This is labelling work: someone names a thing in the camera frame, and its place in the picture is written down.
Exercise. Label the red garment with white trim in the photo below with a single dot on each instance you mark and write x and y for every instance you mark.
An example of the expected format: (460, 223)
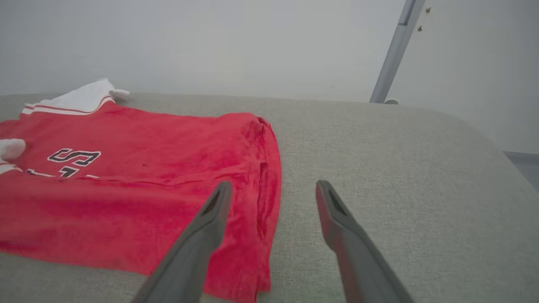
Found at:
(147, 189)

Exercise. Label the grey fabric sofa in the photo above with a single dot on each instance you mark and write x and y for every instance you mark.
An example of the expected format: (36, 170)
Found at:
(400, 168)

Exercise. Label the grey metal pole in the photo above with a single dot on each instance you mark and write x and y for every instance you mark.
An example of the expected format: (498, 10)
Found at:
(396, 50)

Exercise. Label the grey pole foot bracket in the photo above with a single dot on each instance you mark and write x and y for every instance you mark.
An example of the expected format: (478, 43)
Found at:
(391, 101)

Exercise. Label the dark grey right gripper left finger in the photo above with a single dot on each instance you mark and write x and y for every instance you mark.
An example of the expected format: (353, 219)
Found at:
(189, 261)

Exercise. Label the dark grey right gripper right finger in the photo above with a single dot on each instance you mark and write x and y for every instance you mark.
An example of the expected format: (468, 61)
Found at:
(362, 265)

